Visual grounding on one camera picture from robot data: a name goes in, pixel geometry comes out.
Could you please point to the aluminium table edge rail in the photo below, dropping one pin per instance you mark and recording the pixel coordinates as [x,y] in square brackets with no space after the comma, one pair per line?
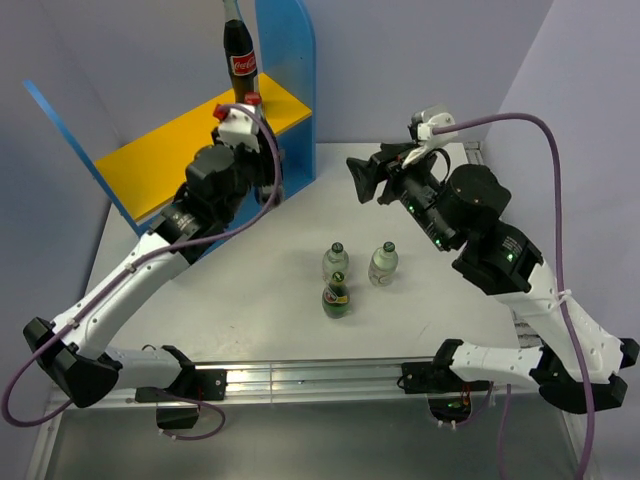
[473,152]

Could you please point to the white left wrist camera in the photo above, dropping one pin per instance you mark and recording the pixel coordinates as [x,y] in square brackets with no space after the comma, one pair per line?
[235,128]

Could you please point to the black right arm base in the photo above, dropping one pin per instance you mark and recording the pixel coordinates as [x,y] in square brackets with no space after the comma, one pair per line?
[451,401]

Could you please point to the cola bottle without cap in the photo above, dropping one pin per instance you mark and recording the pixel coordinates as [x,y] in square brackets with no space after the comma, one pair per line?
[239,52]

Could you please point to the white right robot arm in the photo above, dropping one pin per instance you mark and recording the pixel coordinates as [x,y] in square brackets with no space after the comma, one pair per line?
[462,213]

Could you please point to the clear glass bottle green cap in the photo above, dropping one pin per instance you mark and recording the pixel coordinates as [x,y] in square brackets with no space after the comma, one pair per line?
[335,259]

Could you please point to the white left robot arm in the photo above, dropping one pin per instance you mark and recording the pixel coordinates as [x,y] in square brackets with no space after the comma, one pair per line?
[75,346]

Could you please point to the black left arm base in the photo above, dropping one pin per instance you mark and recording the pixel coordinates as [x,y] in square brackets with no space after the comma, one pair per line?
[197,388]

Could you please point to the cola bottle with red cap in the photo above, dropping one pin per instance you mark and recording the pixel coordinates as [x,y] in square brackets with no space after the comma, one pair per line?
[263,158]

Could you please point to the green Perrier glass bottle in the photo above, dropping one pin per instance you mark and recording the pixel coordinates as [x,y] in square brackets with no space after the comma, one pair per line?
[336,296]

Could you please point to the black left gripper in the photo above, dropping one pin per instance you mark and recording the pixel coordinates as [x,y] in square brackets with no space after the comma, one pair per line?
[265,169]

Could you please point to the aluminium front mounting rail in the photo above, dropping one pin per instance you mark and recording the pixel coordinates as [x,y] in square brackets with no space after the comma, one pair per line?
[300,382]

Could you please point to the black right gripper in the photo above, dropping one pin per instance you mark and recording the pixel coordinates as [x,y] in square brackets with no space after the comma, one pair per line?
[387,164]

